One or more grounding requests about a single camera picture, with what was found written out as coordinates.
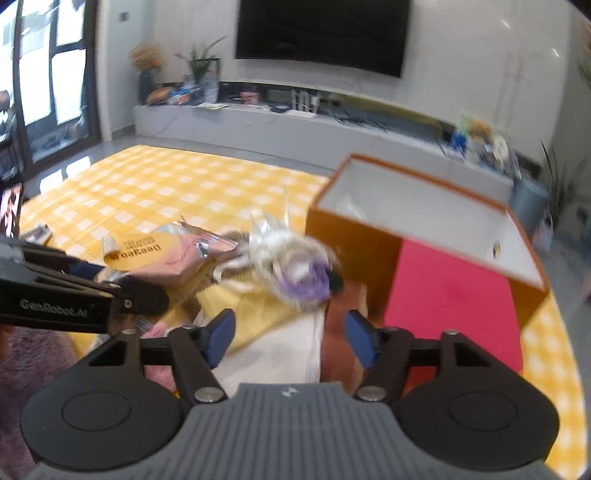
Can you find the vase with dried flowers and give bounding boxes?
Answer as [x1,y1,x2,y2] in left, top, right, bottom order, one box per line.
[128,42,163,106]

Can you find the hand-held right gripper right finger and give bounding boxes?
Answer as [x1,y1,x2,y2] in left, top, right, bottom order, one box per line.
[344,309,511,403]

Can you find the pink and yellow pouch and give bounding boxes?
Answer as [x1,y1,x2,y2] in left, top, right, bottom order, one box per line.
[102,220,238,287]

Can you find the red mat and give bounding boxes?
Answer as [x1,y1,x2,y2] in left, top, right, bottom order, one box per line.
[383,240,525,398]

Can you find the orange storage box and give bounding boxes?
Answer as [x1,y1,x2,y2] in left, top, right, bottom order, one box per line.
[305,154,551,330]

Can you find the glass door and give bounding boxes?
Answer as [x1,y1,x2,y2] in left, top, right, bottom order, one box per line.
[0,0,100,181]

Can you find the remote control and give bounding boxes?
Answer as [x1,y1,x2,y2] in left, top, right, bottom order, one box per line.
[21,224,54,243]

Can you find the potted green plant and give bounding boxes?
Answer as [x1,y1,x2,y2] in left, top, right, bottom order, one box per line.
[540,143,591,222]

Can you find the black television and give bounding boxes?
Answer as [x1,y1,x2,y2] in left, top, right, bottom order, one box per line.
[235,0,411,78]

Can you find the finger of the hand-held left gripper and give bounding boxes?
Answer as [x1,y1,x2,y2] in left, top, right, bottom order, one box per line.
[110,276,171,320]
[20,244,106,280]

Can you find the tablet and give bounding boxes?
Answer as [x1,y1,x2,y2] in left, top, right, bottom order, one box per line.
[0,182,24,238]

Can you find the clear plastic bag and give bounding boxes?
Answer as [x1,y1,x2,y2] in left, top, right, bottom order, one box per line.
[215,208,342,305]

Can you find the white router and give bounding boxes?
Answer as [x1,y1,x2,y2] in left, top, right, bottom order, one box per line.
[288,90,321,120]

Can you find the grey trash can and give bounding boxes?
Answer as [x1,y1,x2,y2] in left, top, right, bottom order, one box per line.
[508,178,550,227]

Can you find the purple rug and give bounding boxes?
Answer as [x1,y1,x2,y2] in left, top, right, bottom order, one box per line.
[0,323,95,480]

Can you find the blue snack packets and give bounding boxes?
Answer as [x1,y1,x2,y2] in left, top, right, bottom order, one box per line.
[168,83,204,104]

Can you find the white television console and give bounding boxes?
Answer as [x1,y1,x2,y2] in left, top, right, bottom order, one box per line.
[133,80,541,204]

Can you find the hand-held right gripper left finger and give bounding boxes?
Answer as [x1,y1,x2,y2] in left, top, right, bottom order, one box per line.
[88,308,237,404]

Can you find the yellow cloth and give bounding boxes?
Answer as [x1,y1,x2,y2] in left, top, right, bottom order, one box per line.
[194,272,324,356]

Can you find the black cables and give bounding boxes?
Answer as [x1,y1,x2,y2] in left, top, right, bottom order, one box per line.
[332,104,393,130]

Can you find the green plant in glass vase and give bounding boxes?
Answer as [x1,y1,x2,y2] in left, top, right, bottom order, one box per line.
[174,37,227,100]

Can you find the pink cloth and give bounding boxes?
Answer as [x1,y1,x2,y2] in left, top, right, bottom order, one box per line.
[141,320,178,393]

